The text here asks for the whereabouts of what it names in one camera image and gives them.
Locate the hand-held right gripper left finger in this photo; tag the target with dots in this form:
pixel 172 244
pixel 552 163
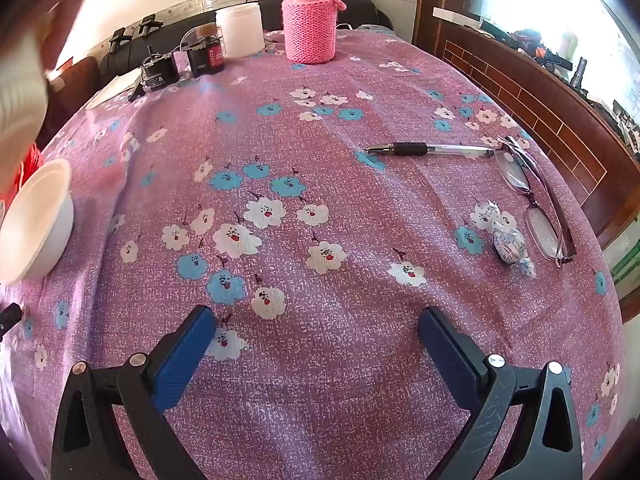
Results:
pixel 184 357

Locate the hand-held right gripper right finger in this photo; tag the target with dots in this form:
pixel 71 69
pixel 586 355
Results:
pixel 449 355

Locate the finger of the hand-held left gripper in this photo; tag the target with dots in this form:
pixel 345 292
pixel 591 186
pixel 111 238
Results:
pixel 10 317

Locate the small white bowl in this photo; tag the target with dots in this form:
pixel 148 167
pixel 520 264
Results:
pixel 40 220

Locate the large red plate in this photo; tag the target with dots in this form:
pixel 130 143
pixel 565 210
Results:
pixel 22 175

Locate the wrapped white candy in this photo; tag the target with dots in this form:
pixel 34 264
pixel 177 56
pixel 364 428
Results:
pixel 507 245

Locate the purple-framed eyeglasses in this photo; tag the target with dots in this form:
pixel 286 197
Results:
pixel 537 195

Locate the pink floral tablecloth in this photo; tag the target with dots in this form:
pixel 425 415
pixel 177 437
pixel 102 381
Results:
pixel 350 200

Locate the clear pen with black grip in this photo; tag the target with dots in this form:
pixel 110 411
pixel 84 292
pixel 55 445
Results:
pixel 430 149

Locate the white ribbed cloth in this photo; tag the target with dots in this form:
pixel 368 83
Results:
pixel 20 100

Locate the brown armchair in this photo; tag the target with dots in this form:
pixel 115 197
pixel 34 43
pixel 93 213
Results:
pixel 75 85

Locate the white cloth and paper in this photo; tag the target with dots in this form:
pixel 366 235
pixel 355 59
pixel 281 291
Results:
pixel 115 87

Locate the small black plug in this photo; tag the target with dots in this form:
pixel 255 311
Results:
pixel 136 94

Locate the brown brick-pattern wooden panel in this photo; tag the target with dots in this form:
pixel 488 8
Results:
pixel 525 90

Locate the black power adapter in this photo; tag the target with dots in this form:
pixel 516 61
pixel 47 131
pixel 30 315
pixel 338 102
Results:
pixel 160 72

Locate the black clamp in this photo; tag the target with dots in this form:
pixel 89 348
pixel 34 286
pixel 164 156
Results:
pixel 149 25
pixel 119 40

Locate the dark jar with red label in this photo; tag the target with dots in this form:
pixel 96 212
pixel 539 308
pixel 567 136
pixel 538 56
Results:
pixel 206 57

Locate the white plastic jar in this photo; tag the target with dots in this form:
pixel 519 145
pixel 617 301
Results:
pixel 240 30

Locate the pink bottle with knitted sleeve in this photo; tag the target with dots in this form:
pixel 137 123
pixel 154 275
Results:
pixel 309 30

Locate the black sofa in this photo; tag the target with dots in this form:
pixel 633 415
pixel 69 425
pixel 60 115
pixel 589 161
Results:
pixel 360 10

